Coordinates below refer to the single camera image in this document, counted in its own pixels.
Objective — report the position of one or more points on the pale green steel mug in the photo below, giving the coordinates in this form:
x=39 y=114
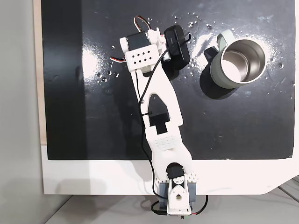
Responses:
x=243 y=61

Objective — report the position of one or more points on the black table mat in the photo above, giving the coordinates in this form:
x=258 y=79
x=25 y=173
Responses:
x=233 y=126

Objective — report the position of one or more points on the grey table clamp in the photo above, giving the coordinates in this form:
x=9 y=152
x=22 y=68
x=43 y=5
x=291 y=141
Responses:
x=192 y=192
x=163 y=192

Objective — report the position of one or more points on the black oval camera box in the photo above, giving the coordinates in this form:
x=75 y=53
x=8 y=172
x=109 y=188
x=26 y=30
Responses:
x=176 y=45

